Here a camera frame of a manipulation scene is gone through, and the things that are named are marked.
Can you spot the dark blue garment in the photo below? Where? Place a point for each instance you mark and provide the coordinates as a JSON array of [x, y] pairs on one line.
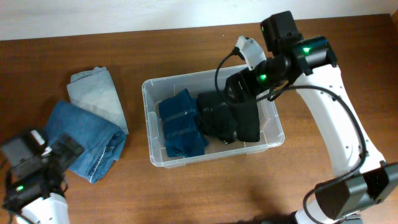
[[181, 133]]

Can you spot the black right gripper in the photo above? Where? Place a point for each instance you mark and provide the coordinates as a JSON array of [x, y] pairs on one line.
[[249, 77]]

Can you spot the black garment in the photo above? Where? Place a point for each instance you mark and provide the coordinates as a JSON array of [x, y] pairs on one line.
[[247, 116], [216, 118]]

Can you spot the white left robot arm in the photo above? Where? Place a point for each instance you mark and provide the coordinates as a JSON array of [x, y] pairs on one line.
[[33, 205]]

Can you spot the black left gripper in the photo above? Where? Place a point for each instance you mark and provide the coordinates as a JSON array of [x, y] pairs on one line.
[[74, 152]]

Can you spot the blue denim jeans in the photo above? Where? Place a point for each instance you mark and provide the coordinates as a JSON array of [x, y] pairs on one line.
[[102, 141]]

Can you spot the light grey folded jeans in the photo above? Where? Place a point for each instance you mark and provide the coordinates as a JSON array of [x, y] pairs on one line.
[[94, 91]]

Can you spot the clear plastic storage container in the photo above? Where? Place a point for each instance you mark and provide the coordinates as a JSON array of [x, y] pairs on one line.
[[157, 89]]

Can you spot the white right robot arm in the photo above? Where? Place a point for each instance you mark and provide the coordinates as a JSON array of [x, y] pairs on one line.
[[362, 177]]

